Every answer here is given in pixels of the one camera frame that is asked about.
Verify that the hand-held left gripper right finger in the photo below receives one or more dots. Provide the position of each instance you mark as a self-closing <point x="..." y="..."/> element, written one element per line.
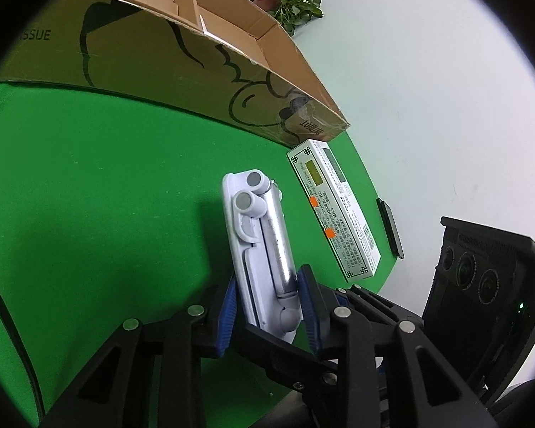
<point x="310" y="312"/>

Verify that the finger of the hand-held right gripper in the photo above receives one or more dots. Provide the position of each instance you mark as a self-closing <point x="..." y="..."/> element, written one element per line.
<point x="397" y="307"/>
<point x="365" y="306"/>

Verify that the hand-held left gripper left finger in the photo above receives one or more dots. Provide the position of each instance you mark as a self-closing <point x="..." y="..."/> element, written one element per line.
<point x="226" y="316"/>

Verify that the white folding phone stand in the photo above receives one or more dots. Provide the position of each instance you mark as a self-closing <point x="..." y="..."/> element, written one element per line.
<point x="258" y="254"/>

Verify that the large printed cardboard carton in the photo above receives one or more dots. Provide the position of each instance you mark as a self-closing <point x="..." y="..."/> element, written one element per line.
<point x="160" y="67"/>

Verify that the black phone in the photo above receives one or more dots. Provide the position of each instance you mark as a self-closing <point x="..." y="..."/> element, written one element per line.
<point x="391" y="229"/>

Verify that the white printed medicine box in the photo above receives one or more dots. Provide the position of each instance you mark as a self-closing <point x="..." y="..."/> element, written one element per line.
<point x="334" y="214"/>

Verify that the green tablecloth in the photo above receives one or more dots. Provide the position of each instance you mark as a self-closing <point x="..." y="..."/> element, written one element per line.
<point x="93" y="187"/>

